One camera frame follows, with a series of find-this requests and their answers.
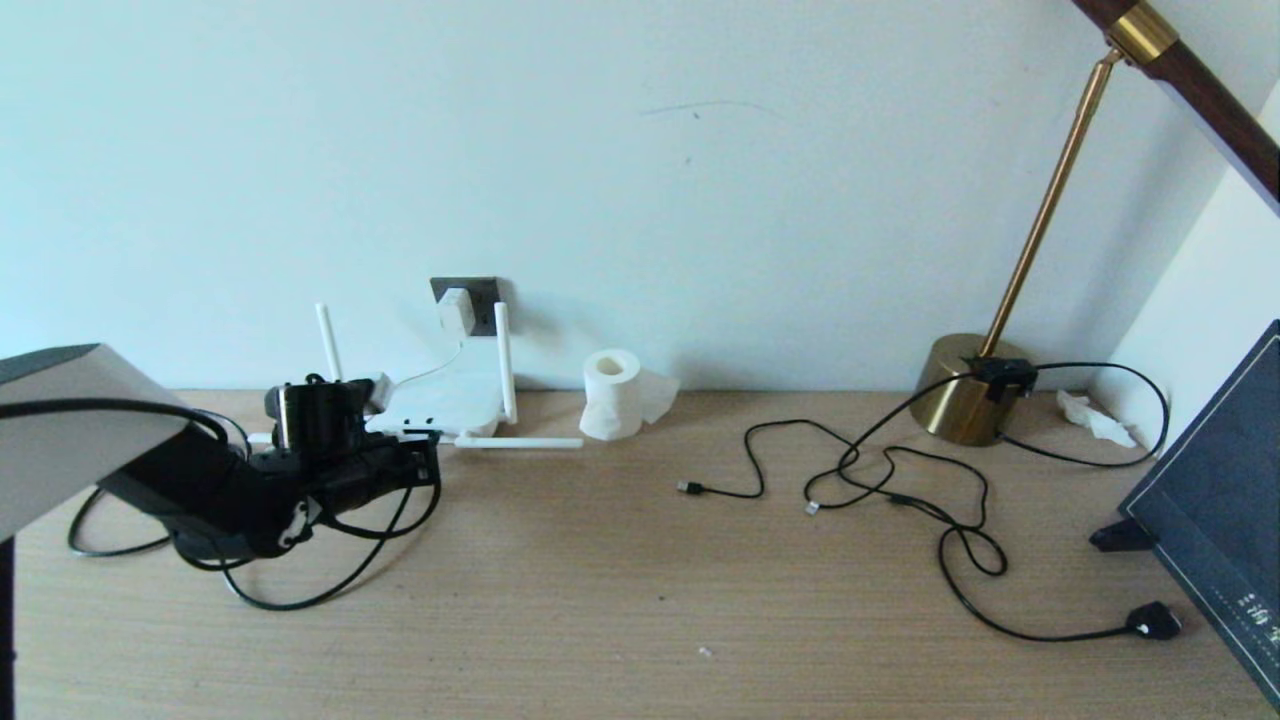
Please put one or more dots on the brass desk lamp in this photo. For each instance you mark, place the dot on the brass desk lamp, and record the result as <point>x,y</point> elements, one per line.
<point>955,405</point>

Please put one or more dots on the white router with antennas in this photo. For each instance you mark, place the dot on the white router with antennas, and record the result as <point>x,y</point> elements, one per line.
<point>455,395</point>

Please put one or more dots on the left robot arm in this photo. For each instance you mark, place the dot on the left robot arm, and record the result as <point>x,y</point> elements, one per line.
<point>70,440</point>

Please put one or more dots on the grey wall socket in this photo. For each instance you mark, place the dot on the grey wall socket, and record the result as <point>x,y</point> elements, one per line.
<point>487,295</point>

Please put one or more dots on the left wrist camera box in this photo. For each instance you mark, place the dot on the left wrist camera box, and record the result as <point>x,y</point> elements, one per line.
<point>378,390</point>

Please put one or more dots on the crumpled white tissue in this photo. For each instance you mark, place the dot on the crumpled white tissue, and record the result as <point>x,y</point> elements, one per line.
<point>1095,418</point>

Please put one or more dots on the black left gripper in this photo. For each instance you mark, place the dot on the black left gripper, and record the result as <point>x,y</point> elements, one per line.
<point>355,478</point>

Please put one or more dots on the white power adapter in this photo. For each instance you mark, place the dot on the white power adapter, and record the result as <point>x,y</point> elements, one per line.
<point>455,312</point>

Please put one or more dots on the white toilet paper roll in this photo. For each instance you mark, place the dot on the white toilet paper roll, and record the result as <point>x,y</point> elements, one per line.
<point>612,395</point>

